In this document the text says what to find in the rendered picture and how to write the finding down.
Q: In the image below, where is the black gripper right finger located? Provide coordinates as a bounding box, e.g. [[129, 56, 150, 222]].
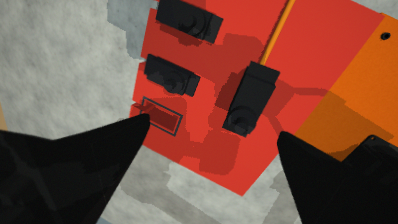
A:
[[277, 131, 398, 224]]

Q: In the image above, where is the black micro servo with orange cable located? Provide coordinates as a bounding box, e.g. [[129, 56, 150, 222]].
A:
[[222, 0, 296, 138]]

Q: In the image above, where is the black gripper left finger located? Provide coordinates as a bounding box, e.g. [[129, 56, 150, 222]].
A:
[[0, 113, 150, 224]]

